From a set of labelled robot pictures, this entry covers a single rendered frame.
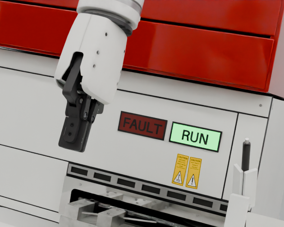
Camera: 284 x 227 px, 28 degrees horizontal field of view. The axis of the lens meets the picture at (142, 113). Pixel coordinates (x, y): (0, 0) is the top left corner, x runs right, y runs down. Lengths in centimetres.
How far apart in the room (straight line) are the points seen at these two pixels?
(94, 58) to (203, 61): 56
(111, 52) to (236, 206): 33
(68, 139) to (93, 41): 13
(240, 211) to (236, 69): 40
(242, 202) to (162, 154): 44
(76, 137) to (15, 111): 76
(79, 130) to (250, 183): 32
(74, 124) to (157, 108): 60
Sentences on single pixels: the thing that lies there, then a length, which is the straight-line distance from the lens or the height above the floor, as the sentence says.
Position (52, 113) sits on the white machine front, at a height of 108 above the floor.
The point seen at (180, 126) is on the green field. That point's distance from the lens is 129.
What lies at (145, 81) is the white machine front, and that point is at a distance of 132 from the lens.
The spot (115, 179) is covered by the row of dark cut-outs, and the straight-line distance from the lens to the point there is 135.
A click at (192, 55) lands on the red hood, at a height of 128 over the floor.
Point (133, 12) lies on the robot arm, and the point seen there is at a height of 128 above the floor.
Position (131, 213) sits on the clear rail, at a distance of 132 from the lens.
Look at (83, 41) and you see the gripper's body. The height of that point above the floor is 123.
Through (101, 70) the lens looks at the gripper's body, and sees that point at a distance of 72.
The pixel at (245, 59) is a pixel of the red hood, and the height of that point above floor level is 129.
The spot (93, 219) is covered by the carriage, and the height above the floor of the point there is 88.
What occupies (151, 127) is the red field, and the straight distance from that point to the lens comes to 131.
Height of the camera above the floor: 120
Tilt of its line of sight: 3 degrees down
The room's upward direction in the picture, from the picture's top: 10 degrees clockwise
